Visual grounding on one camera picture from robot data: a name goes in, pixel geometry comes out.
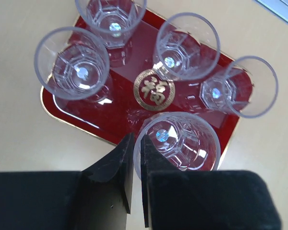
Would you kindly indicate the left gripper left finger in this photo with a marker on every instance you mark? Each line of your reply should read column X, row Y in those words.
column 97, row 198

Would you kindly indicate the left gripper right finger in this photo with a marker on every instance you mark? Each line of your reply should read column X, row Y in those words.
column 202, row 200

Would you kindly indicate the cluster front clear glass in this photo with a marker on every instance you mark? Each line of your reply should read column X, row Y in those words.
column 186, row 140

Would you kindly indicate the red lacquer tray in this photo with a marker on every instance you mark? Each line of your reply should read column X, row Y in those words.
column 115, row 111

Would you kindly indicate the aluminium frame rail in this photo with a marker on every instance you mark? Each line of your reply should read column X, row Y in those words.
column 277, row 7

